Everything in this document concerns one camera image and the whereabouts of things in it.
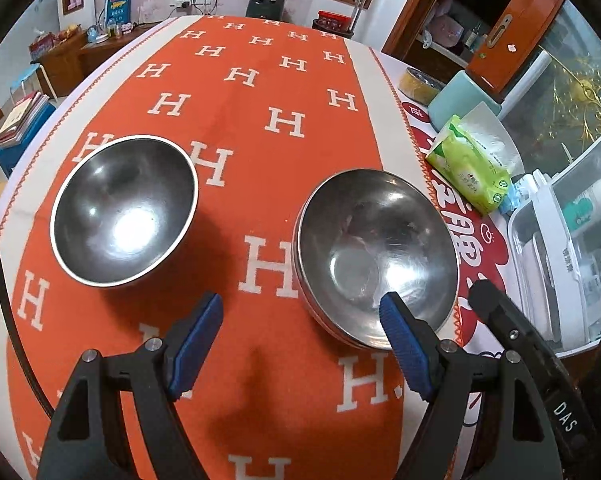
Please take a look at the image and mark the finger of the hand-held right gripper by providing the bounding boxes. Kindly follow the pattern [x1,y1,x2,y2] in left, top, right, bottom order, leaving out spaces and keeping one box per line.
[467,279,567,399]

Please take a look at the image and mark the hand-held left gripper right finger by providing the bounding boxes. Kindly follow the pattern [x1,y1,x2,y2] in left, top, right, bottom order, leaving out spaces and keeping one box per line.
[379,291,561,480]

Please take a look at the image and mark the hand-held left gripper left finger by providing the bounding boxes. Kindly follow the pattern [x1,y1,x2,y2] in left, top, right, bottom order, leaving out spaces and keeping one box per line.
[35,292,225,480]

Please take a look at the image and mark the green steel bowl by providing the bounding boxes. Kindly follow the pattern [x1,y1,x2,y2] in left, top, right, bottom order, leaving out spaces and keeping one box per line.
[49,135,200,289]

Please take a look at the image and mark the white box with clear lid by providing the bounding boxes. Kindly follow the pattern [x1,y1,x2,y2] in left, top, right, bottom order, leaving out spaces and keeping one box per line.
[507,132,601,357]

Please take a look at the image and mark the white red printed tablecloth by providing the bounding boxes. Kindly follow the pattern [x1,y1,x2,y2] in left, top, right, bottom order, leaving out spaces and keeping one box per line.
[370,50,581,433]

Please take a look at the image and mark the light blue packet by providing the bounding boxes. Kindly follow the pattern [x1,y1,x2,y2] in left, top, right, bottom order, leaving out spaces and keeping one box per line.
[500,175,536,217]

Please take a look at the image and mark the green tissue pack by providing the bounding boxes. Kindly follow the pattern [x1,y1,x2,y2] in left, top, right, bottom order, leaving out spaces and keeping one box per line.
[425,115,514,217]

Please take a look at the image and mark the white tissue pack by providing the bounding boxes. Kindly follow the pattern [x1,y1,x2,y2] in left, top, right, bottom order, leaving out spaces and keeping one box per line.
[459,102,524,177]

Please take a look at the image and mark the teal container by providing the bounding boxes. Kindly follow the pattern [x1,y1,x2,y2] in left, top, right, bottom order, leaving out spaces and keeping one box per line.
[427,70,504,132]

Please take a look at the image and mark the yellow round tin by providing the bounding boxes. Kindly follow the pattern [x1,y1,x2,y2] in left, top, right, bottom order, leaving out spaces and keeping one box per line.
[399,67,444,104]

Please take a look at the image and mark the orange patterned blanket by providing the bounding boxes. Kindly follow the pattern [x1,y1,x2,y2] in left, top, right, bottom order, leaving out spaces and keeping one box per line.
[0,14,462,480]

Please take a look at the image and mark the stack of books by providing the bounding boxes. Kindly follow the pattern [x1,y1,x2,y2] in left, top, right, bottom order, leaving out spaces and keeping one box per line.
[0,91,50,149]

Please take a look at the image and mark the orange wooden cabinet door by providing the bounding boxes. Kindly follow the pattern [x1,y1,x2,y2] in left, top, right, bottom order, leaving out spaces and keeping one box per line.
[467,0,567,104]

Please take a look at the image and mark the wooden cabinet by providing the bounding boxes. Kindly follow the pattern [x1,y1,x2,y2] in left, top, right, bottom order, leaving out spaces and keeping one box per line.
[29,22,162,97]

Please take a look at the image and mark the white stool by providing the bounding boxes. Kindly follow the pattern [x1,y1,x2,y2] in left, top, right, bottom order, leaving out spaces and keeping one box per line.
[9,62,57,107]

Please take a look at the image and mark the red tray of jars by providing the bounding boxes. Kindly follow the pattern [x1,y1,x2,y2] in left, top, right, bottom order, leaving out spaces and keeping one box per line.
[312,10,354,37]

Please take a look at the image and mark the black heater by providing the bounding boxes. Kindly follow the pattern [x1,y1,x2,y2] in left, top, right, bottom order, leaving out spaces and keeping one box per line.
[245,0,286,20]

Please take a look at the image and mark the blue poster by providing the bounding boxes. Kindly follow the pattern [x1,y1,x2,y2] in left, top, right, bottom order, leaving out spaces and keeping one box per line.
[104,0,134,27]

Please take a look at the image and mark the black cable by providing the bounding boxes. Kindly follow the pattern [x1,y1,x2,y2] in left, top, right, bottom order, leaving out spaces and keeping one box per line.
[0,204,57,422]

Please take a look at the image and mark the wall power outlet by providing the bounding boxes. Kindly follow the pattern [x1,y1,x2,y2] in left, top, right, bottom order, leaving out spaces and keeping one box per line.
[169,0,219,12]

